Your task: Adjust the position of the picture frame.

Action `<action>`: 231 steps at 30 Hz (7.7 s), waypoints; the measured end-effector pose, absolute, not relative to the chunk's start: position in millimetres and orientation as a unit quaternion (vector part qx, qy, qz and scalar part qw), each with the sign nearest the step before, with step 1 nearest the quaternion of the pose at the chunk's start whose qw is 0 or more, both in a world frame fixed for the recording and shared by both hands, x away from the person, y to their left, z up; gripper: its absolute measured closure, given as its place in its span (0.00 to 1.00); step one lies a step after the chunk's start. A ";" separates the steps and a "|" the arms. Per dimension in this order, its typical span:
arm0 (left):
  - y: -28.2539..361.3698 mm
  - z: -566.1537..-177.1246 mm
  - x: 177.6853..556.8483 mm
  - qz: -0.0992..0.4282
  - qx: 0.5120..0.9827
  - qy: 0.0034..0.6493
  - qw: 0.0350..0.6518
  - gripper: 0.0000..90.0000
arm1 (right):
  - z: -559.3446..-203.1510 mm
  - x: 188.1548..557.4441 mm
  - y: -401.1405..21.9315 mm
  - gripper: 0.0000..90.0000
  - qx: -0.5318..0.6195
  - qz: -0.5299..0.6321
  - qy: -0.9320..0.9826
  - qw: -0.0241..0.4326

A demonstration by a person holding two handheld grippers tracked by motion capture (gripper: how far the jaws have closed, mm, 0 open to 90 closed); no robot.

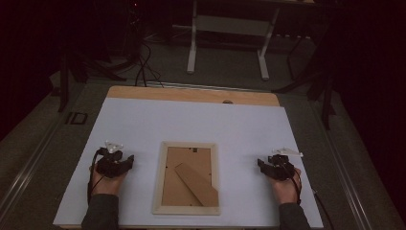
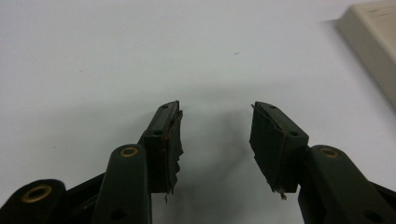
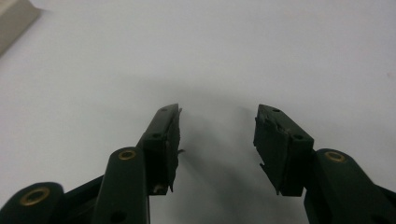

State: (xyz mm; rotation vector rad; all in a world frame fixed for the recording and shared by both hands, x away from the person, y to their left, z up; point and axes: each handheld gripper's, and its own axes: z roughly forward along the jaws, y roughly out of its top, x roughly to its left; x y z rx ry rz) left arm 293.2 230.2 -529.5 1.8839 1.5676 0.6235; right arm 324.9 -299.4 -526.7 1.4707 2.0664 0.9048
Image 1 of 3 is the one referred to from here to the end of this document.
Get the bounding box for person's right hand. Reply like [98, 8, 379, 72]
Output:
[269, 168, 303, 205]

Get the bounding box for white metal desk frame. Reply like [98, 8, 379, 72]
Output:
[186, 0, 282, 81]

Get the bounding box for black stand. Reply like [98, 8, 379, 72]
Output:
[56, 47, 127, 113]
[272, 18, 340, 130]

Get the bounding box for wooden photo frame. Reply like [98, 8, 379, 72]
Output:
[151, 141, 221, 216]

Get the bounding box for black floor socket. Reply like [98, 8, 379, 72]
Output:
[65, 111, 89, 126]

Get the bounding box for person's left hand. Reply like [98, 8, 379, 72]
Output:
[90, 166, 127, 196]

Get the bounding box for left hand-held gripper cable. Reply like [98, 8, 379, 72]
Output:
[86, 148, 107, 205]

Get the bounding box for metal floor rail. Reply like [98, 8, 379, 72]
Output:
[0, 116, 62, 219]
[309, 101, 375, 230]

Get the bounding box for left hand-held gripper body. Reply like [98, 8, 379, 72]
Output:
[95, 140, 129, 179]

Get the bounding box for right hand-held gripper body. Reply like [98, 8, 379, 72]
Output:
[264, 147, 305, 182]

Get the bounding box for black floor cables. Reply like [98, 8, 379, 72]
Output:
[135, 40, 165, 88]

